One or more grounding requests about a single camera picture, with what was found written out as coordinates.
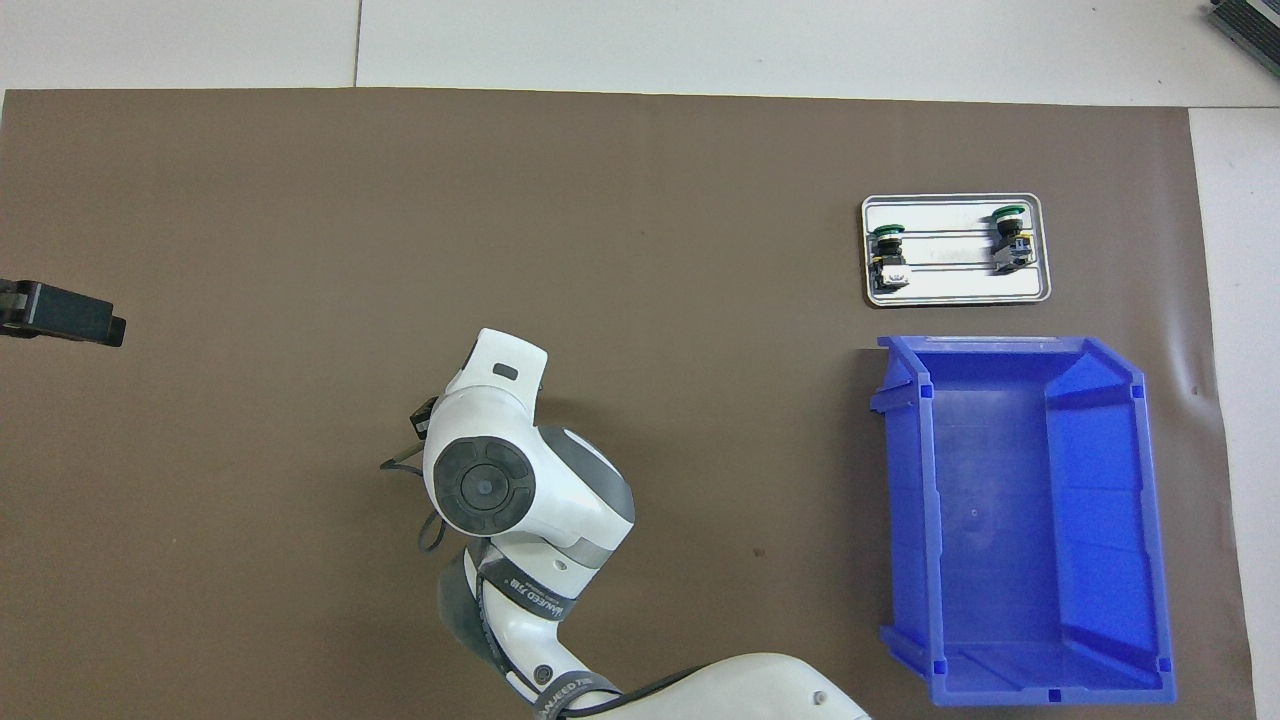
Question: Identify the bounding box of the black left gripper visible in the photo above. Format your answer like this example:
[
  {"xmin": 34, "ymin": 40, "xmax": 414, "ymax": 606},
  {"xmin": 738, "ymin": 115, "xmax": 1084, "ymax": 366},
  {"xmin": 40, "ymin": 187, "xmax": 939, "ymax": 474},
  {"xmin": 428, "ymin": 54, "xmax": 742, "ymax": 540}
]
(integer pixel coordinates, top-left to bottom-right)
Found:
[{"xmin": 0, "ymin": 280, "xmax": 126, "ymax": 347}]

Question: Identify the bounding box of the brown paper table mat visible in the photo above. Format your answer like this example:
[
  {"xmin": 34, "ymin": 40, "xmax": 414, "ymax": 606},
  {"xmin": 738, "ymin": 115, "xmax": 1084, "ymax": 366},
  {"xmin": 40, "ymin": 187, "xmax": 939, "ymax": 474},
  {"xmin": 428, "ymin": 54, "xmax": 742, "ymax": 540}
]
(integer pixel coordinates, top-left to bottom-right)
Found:
[{"xmin": 0, "ymin": 88, "xmax": 1259, "ymax": 720}]

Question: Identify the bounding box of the silver metal tray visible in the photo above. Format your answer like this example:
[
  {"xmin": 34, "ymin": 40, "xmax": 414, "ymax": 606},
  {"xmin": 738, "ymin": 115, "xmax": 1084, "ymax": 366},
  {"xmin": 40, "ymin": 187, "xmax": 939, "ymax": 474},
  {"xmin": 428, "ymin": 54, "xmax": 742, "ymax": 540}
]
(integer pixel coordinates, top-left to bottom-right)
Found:
[{"xmin": 861, "ymin": 193, "xmax": 1053, "ymax": 308}]

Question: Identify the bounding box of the blue plastic storage bin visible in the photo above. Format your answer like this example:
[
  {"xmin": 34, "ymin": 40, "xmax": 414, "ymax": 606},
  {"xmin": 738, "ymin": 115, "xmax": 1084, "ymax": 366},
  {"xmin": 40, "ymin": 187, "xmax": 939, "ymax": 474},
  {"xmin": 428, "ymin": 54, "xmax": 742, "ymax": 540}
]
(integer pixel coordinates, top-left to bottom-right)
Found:
[{"xmin": 868, "ymin": 335, "xmax": 1178, "ymax": 708}]

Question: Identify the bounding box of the grey ribbed device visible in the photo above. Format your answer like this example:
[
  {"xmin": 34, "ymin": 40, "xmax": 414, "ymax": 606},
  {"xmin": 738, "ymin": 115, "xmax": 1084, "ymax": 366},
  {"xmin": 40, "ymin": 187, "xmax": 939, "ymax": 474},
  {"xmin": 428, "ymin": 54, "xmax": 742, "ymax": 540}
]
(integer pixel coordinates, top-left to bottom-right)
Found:
[{"xmin": 1205, "ymin": 0, "xmax": 1280, "ymax": 83}]

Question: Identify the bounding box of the green push button switch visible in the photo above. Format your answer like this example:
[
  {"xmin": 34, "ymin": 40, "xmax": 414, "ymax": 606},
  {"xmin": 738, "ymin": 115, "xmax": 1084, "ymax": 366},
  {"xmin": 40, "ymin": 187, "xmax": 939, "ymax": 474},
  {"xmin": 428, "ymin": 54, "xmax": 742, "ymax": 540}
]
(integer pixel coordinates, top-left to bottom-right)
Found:
[
  {"xmin": 990, "ymin": 204, "xmax": 1034, "ymax": 276},
  {"xmin": 868, "ymin": 225, "xmax": 911, "ymax": 294}
]

